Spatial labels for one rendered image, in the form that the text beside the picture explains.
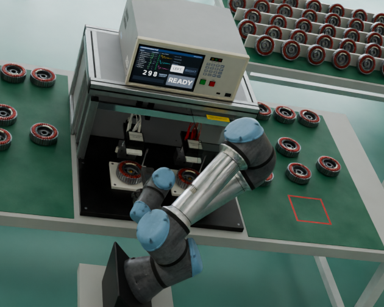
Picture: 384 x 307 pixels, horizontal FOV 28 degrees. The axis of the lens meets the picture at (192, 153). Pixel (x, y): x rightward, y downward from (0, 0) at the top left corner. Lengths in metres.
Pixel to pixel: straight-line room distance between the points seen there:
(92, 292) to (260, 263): 1.63
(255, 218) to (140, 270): 0.79
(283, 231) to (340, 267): 1.23
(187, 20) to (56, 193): 0.84
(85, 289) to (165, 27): 1.02
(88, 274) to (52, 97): 1.02
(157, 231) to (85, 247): 1.53
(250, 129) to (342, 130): 1.52
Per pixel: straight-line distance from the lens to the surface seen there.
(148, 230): 2.31
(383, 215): 3.44
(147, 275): 2.43
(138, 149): 2.98
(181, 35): 2.91
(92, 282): 2.61
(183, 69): 2.89
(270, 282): 3.98
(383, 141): 5.51
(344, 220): 3.30
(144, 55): 2.84
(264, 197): 3.21
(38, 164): 3.01
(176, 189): 3.02
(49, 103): 3.34
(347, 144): 3.79
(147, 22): 2.92
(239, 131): 2.41
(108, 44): 3.13
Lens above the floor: 2.65
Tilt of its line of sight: 35 degrees down
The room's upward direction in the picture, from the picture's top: 20 degrees clockwise
